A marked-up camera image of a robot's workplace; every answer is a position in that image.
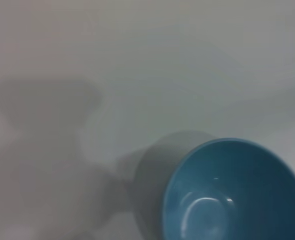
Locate blue ceramic bowl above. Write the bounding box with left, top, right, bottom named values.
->
left=161, top=137, right=295, bottom=240

